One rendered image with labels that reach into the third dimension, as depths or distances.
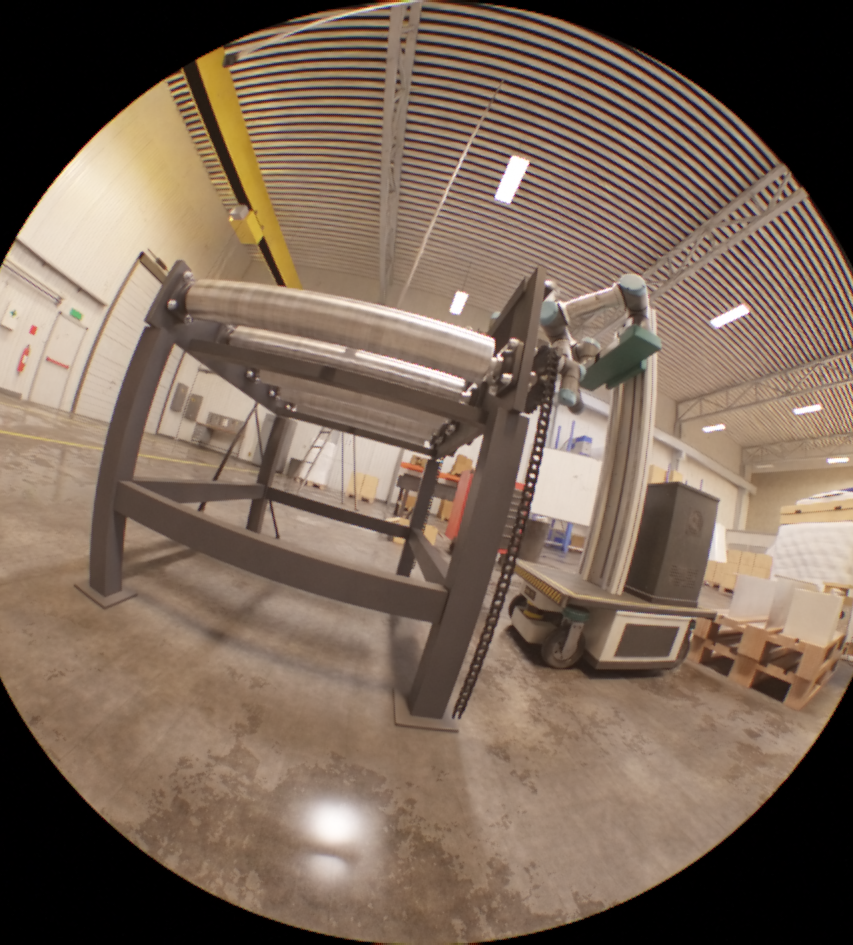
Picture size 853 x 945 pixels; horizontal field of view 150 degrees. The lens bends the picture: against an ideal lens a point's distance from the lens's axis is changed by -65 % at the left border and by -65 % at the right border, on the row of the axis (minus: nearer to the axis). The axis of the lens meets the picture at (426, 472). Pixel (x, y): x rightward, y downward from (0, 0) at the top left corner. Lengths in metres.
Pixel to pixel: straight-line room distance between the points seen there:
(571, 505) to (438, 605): 5.27
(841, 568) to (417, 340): 3.39
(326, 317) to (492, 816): 1.03
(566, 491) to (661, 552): 4.51
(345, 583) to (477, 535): 0.29
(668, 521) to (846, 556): 2.26
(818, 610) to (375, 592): 1.80
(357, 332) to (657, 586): 1.40
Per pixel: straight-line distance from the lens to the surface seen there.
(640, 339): 1.50
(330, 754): 0.70
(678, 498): 1.51
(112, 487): 0.96
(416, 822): 0.63
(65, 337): 9.96
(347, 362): 1.01
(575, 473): 5.95
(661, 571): 1.48
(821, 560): 3.51
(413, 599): 0.69
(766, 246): 10.80
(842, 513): 3.54
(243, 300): 0.84
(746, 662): 1.92
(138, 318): 11.46
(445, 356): 0.71
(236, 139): 8.37
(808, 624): 1.85
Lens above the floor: 0.52
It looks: 5 degrees up
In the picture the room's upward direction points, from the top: 15 degrees clockwise
